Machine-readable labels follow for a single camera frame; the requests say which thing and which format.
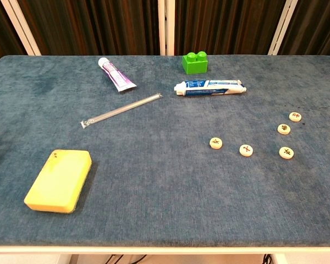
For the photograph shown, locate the wooden chess disc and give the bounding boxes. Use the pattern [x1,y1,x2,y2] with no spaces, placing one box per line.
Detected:
[239,144,254,158]
[288,111,303,123]
[209,136,223,150]
[277,123,292,136]
[278,146,295,161]

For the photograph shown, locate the clear wrapped straw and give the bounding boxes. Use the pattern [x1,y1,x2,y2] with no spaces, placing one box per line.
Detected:
[80,93,163,129]

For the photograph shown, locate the blue velvet table cover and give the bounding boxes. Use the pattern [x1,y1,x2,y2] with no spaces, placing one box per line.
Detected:
[0,54,330,248]

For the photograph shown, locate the blue white toothpaste tube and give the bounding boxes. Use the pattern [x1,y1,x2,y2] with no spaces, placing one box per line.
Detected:
[173,79,248,96]

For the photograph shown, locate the green toy building block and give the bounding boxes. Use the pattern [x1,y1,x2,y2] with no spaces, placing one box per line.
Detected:
[181,51,209,75]

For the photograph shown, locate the purple white cream tube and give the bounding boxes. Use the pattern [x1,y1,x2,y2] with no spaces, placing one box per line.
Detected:
[97,57,138,92]

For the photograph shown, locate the yellow rectangular sponge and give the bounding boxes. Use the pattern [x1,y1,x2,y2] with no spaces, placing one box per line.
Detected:
[24,149,93,215]

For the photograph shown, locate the dark brown curtain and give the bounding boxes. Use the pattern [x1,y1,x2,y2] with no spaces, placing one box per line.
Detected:
[0,0,330,68]

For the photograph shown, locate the white frame post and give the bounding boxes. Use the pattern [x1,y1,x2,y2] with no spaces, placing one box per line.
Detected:
[0,0,42,56]
[157,0,176,56]
[267,0,299,56]

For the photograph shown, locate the white table frame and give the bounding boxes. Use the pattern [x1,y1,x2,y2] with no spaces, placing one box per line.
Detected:
[0,245,330,264]

